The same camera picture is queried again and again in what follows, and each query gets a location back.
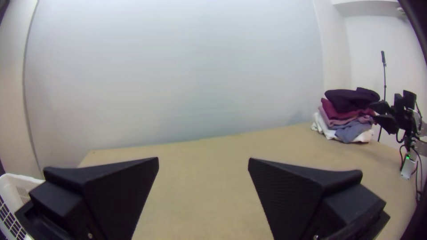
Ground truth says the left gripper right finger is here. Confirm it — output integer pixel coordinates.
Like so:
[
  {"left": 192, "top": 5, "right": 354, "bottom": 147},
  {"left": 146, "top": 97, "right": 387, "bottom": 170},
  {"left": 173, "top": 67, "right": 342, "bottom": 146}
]
[{"left": 247, "top": 157, "right": 391, "bottom": 240}]

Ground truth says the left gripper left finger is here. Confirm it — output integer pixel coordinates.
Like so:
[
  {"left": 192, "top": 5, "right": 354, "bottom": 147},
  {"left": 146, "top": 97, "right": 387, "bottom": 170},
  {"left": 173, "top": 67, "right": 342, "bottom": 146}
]
[{"left": 15, "top": 156, "right": 160, "bottom": 240}]

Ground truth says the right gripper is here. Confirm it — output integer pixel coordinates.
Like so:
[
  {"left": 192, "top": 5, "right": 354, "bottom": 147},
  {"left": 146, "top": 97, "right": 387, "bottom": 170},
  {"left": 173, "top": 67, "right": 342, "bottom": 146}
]
[{"left": 368, "top": 90, "right": 420, "bottom": 135}]

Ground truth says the black tripod stand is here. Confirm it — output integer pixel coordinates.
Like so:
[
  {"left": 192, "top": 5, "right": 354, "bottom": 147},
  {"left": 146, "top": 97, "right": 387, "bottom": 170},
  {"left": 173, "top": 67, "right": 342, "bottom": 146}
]
[{"left": 377, "top": 50, "right": 388, "bottom": 143}]

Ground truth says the pile of folded clothes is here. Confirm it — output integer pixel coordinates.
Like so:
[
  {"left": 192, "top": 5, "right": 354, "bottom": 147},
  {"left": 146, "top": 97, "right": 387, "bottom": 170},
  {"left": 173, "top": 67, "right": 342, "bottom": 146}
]
[{"left": 310, "top": 87, "right": 381, "bottom": 144}]

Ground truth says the white laundry basket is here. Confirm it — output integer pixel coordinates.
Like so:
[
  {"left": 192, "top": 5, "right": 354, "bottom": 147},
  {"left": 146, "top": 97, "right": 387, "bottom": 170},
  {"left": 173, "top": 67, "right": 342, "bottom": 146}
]
[{"left": 0, "top": 172, "right": 46, "bottom": 240}]

